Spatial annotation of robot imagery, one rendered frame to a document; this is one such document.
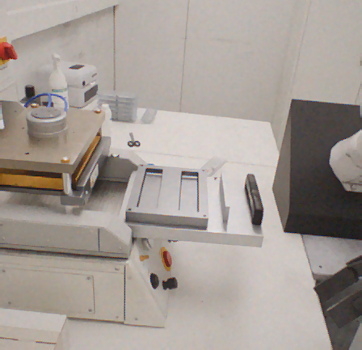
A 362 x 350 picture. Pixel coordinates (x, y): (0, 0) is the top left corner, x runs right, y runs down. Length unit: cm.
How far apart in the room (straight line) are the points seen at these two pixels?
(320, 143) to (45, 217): 82
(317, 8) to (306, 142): 176
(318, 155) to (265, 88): 219
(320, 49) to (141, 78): 147
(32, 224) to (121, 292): 22
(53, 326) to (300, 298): 56
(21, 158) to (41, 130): 9
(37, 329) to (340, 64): 261
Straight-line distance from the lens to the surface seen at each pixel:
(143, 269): 80
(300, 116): 123
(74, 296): 83
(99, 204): 89
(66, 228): 73
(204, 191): 83
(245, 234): 77
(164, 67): 333
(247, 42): 325
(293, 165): 117
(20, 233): 77
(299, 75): 292
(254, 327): 90
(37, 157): 72
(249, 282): 99
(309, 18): 286
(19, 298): 88
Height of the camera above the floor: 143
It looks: 28 degrees down
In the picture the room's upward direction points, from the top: 5 degrees clockwise
